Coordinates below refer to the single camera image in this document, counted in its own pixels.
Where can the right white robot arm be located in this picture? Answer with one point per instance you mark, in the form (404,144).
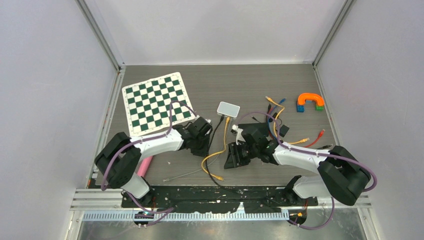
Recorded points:
(337,173)

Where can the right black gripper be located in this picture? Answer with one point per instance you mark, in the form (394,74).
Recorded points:
(234,159)

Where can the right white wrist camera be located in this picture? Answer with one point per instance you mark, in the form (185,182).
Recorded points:
(237,132)

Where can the orange arch toy block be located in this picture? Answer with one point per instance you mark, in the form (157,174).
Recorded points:
(303,97)

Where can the blue toy block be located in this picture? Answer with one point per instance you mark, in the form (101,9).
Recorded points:
(300,108)

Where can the aluminium frame rail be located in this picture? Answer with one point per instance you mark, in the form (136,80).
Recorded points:
(113,199)

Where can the black power adapter with cord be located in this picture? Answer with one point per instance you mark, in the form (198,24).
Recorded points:
(269,120)

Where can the black network switch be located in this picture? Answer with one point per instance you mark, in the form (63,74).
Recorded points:
(264,128)

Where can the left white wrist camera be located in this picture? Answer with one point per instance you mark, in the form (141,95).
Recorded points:
(209,126)

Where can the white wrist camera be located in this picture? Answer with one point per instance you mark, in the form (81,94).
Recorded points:
(237,132)
(209,126)

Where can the pink marker pen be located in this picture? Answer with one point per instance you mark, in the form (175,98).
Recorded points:
(144,166)

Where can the green white chessboard mat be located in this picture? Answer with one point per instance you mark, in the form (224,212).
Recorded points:
(147,104)

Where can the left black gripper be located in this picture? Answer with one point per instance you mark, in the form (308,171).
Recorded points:
(203,152)

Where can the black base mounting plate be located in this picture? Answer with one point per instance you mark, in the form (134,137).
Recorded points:
(213,199)

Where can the white router box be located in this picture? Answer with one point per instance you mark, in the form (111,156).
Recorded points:
(228,109)

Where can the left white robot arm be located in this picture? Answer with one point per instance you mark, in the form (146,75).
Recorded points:
(119,159)

